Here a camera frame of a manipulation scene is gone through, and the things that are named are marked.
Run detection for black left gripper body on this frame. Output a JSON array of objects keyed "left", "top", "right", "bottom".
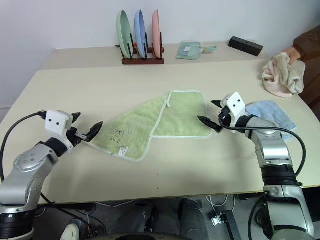
[{"left": 66, "top": 126, "right": 89, "bottom": 151}]

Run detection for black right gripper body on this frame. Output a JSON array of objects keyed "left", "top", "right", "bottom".
[{"left": 217, "top": 105, "right": 236, "bottom": 132}]

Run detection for beige pink towel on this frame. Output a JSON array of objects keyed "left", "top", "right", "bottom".
[{"left": 261, "top": 52, "right": 307, "bottom": 99}]

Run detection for light green towel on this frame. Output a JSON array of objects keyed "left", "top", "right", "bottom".
[{"left": 88, "top": 89, "right": 212, "bottom": 164}]

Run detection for light blue towel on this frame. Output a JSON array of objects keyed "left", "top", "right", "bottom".
[{"left": 244, "top": 99, "right": 297, "bottom": 142}]

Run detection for person's bare hand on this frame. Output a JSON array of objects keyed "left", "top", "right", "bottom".
[{"left": 281, "top": 47, "right": 302, "bottom": 63}]

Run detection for small teal scoop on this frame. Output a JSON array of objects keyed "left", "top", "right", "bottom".
[{"left": 202, "top": 44, "right": 218, "bottom": 55}]

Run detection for folded teal cloth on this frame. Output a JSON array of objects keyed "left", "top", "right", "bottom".
[{"left": 175, "top": 40, "right": 204, "bottom": 61}]

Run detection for black rectangular box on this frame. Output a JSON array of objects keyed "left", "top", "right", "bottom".
[{"left": 227, "top": 35, "right": 265, "bottom": 58}]

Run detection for dark wooden plate rack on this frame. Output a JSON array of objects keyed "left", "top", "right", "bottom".
[{"left": 115, "top": 31, "right": 166, "bottom": 66}]

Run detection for white shoe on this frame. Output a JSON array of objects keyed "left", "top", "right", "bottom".
[{"left": 59, "top": 222, "right": 81, "bottom": 240}]

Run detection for pink plate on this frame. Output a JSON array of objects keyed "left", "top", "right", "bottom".
[{"left": 151, "top": 8, "right": 162, "bottom": 59}]

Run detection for green plate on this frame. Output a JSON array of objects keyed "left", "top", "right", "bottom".
[{"left": 116, "top": 9, "right": 134, "bottom": 60}]

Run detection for dark rounded leg shape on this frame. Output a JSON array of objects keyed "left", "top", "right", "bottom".
[
  {"left": 119, "top": 202, "right": 159, "bottom": 236},
  {"left": 179, "top": 198, "right": 209, "bottom": 238}
]

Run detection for blue plate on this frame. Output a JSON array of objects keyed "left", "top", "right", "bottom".
[{"left": 134, "top": 9, "right": 149, "bottom": 59}]

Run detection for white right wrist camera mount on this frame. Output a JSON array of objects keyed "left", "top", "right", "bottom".
[{"left": 220, "top": 91, "right": 247, "bottom": 129}]

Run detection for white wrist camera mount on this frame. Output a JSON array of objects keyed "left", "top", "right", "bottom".
[
  {"left": 41, "top": 109, "right": 74, "bottom": 146},
  {"left": 220, "top": 91, "right": 247, "bottom": 129}
]

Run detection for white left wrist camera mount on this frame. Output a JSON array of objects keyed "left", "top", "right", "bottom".
[{"left": 41, "top": 109, "right": 74, "bottom": 146}]

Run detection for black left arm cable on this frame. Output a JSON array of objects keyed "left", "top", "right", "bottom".
[{"left": 0, "top": 111, "right": 48, "bottom": 181}]

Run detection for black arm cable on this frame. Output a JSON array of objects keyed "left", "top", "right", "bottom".
[
  {"left": 221, "top": 124, "right": 307, "bottom": 186},
  {"left": 0, "top": 111, "right": 48, "bottom": 181}
]

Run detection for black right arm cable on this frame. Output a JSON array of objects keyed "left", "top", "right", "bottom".
[{"left": 221, "top": 124, "right": 307, "bottom": 186}]

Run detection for thin white cable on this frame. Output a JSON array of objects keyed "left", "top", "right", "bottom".
[{"left": 205, "top": 194, "right": 236, "bottom": 208}]

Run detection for black metal bracket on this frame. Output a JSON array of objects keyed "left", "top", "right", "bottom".
[{"left": 209, "top": 210, "right": 242, "bottom": 240}]

